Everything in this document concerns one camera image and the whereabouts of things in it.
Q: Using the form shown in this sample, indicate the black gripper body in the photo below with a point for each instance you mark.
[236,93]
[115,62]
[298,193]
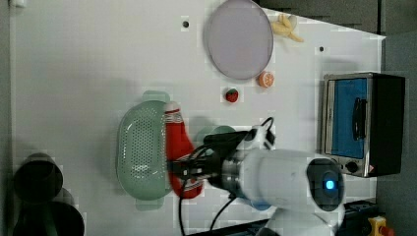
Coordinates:
[208,166]

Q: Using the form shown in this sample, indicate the red ketchup bottle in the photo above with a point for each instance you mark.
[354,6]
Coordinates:
[178,147]

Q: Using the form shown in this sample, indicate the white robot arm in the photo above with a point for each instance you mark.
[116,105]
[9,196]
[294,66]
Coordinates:
[306,189]

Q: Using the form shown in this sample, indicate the green oval strainer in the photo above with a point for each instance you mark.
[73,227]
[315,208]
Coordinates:
[140,159]

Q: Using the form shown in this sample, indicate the strawberry toy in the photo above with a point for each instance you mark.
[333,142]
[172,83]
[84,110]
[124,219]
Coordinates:
[232,95]

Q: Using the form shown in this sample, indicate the orange slice toy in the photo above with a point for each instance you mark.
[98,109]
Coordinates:
[266,79]

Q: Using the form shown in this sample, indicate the purple round plate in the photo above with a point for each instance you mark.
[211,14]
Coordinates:
[239,39]

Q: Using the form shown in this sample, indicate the silver black toaster oven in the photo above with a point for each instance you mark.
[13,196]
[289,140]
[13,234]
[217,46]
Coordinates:
[362,123]

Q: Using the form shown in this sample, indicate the yellow red emergency button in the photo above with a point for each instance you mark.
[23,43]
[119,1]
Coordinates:
[379,227]

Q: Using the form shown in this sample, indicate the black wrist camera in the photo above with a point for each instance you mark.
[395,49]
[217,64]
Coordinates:
[225,144]

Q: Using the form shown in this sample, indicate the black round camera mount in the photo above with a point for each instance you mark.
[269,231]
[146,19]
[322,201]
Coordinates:
[48,208]

